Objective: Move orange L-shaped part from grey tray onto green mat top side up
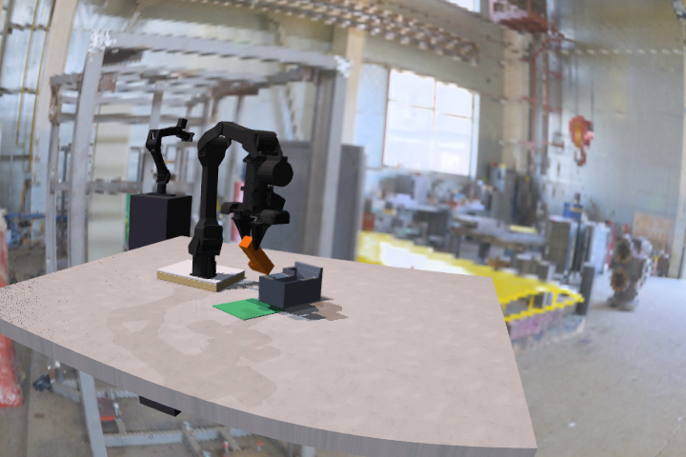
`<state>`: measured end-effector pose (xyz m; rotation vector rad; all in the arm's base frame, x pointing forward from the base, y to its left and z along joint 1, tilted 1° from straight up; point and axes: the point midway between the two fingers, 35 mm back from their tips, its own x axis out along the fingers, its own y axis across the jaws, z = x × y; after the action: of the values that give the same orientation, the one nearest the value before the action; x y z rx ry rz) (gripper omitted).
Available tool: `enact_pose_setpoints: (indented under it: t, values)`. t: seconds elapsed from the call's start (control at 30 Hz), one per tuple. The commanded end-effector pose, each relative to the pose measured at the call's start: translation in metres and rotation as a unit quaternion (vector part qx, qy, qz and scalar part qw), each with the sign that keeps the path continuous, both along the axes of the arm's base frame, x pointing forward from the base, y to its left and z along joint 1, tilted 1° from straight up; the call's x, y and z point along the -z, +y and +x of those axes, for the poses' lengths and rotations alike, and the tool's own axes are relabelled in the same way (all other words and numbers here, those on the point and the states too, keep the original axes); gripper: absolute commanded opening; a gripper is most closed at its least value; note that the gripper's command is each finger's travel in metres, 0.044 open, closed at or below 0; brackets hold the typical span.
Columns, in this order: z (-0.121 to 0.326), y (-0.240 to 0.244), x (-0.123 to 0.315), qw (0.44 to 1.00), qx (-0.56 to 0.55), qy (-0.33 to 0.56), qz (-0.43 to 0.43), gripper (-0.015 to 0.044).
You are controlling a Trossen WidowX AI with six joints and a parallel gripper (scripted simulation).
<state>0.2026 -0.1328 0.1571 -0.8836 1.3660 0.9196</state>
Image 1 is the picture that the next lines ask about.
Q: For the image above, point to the orange l-shaped part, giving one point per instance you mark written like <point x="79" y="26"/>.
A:
<point x="259" y="260"/>

